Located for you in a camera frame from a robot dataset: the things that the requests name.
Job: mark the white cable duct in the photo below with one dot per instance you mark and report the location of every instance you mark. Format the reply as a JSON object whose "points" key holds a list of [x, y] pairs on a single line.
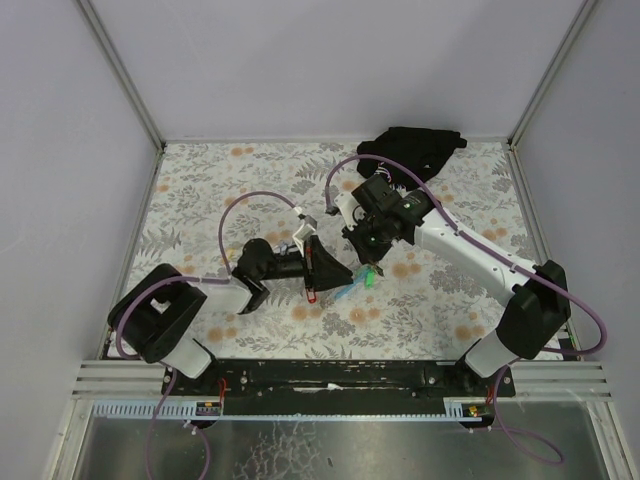
{"points": [[446, 411]]}

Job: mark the grey keyring with blue handle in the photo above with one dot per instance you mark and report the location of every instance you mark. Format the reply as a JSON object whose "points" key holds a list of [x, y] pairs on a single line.
{"points": [[347, 290]]}

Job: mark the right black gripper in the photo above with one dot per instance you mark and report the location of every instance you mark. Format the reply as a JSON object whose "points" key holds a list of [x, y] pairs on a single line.
{"points": [[364, 244]]}

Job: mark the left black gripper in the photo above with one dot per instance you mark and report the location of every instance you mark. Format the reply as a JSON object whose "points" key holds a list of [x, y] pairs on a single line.
{"points": [[308, 270]]}

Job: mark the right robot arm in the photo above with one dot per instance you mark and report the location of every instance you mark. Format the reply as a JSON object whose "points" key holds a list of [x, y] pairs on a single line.
{"points": [[535, 308]]}

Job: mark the green key tag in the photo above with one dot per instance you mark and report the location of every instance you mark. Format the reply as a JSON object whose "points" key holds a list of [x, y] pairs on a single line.
{"points": [[367, 277]]}

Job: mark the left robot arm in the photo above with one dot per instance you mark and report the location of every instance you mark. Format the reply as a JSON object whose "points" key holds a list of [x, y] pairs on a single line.
{"points": [[153, 318]]}

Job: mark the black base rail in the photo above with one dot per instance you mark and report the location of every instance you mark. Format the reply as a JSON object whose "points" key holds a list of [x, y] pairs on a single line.
{"points": [[372, 386]]}

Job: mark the black cloth bag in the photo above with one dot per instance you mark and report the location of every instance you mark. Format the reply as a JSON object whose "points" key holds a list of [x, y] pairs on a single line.
{"points": [[423, 151]]}

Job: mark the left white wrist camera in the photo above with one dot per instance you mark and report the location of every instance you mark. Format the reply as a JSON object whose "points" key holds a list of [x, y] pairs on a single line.
{"points": [[307, 228]]}

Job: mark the floral table mat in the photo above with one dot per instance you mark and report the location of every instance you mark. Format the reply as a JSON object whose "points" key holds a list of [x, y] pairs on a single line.
{"points": [[209, 199]]}

